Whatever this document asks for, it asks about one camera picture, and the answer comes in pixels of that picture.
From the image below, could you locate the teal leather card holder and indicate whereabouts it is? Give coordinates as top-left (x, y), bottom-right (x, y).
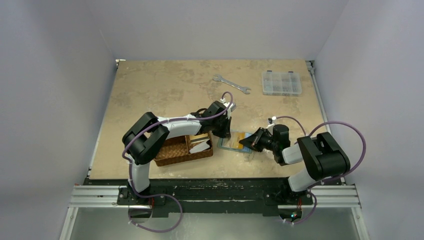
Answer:
top-left (217, 130), bottom-right (253, 154)

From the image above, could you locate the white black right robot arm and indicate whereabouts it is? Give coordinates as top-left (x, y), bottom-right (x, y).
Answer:
top-left (239, 124), bottom-right (351, 204)

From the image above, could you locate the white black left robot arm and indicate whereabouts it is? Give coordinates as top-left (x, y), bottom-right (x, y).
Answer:
top-left (121, 98), bottom-right (236, 205)

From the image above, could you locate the stack of cards in basket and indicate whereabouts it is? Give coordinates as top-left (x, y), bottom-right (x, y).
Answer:
top-left (188, 133), bottom-right (211, 154)

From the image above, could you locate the silver open-end wrench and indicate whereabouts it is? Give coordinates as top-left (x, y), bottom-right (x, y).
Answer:
top-left (212, 74), bottom-right (251, 95)

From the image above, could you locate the brown woven divided basket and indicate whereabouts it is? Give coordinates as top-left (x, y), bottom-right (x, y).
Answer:
top-left (154, 133), bottom-right (213, 167)

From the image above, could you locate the clear plastic organizer box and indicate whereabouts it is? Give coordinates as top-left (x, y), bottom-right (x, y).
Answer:
top-left (261, 70), bottom-right (303, 96)

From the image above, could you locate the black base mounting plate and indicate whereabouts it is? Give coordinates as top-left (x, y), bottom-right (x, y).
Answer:
top-left (82, 178), bottom-right (342, 218)

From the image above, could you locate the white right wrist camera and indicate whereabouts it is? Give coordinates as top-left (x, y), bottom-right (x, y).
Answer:
top-left (267, 116), bottom-right (278, 127)

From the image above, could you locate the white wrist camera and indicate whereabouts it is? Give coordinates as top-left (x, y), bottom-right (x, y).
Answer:
top-left (267, 116), bottom-right (278, 127)
top-left (223, 101), bottom-right (237, 112)

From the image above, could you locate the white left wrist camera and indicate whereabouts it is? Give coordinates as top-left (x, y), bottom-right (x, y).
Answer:
top-left (223, 101), bottom-right (237, 112)

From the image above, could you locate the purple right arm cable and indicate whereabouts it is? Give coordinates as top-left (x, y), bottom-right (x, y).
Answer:
top-left (271, 115), bottom-right (367, 226)

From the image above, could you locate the aluminium frame rail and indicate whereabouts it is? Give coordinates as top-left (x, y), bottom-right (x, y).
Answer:
top-left (59, 185), bottom-right (153, 240)

